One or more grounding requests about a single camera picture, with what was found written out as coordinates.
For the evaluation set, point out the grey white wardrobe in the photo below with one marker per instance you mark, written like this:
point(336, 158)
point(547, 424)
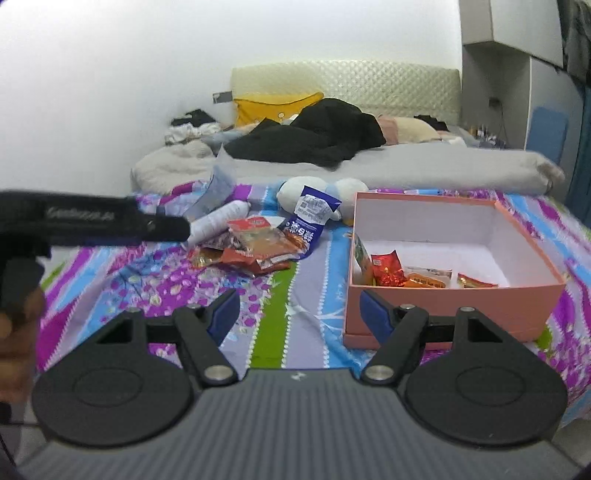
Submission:
point(508, 55)

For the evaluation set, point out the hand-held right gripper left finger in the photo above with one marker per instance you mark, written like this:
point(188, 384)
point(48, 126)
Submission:
point(225, 316)

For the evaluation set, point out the green label snack packet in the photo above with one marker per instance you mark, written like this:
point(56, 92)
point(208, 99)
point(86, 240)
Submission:
point(362, 258)

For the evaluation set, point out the cream quilted headboard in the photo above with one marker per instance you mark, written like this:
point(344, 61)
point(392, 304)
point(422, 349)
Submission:
point(392, 87)

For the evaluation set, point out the teal curtain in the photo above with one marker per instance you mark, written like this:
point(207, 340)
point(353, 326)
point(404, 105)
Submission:
point(579, 161)

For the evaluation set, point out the hanging dark clothes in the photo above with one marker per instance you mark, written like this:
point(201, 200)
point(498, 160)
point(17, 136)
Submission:
point(577, 41)

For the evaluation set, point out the dark brown snack packet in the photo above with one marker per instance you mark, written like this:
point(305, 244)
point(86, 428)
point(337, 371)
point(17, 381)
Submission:
point(219, 242)

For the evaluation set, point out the small red yellow snack packet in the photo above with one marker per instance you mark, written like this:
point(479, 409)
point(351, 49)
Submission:
point(475, 281)

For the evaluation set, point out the pink cardboard box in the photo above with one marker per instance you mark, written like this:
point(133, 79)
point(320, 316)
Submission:
point(517, 309)

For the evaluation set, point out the red gold snack packet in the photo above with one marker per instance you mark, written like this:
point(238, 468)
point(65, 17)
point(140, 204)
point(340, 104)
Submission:
point(205, 257)

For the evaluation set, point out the white plush toy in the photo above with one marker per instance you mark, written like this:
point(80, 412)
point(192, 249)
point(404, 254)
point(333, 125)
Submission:
point(295, 189)

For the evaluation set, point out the cluster of small bottles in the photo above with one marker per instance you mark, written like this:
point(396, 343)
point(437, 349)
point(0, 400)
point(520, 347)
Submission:
point(487, 136)

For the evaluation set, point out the beige pillow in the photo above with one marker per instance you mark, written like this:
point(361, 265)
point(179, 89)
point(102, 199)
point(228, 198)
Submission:
point(418, 130)

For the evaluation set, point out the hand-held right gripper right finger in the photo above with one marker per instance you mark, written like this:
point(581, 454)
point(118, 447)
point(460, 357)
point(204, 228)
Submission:
point(375, 316)

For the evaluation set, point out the white spray can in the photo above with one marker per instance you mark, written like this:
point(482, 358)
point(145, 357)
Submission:
point(217, 220)

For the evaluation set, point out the blue white snack packet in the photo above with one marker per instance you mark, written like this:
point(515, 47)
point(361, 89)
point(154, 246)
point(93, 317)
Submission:
point(314, 207)

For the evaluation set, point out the colourful floral quilt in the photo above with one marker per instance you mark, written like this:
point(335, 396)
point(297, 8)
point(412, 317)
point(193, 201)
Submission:
point(304, 295)

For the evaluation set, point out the black jacket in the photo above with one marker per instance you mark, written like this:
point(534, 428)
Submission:
point(323, 129)

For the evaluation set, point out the black crumpled cloth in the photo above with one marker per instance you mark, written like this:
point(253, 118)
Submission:
point(196, 117)

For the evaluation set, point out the clear plastic pouch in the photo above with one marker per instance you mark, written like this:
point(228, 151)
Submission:
point(221, 184)

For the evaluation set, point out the yellow pillow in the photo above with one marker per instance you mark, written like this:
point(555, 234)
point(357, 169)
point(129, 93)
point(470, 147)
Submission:
point(263, 108)

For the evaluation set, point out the dark cloth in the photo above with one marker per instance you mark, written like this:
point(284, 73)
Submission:
point(431, 123)

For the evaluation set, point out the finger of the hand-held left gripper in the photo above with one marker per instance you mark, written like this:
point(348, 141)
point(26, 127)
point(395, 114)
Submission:
point(166, 228)

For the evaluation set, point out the person's left hand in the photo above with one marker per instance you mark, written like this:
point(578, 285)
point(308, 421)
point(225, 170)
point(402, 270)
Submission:
point(18, 350)

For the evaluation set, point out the blue chair back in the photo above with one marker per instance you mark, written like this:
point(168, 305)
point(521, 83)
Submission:
point(547, 138)

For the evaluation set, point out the white crumpled cloth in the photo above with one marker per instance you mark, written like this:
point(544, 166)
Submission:
point(189, 133)

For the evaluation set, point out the grey duvet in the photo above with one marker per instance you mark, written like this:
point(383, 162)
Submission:
point(415, 166)

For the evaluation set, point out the light blue jeans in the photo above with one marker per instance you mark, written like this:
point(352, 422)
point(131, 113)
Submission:
point(226, 138)

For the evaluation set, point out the clear orange snack packet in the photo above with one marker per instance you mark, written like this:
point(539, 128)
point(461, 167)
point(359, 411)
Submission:
point(268, 244)

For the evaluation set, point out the pink cloth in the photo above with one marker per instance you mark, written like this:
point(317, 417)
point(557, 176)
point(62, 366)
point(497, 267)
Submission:
point(388, 129)

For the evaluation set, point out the shiny red snack packet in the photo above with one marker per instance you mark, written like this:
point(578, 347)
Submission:
point(388, 270)

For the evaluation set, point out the grey wall switch panel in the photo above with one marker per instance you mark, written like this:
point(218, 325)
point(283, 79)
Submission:
point(223, 97)

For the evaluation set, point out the black wall outlet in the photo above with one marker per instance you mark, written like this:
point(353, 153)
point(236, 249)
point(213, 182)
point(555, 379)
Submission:
point(494, 103)

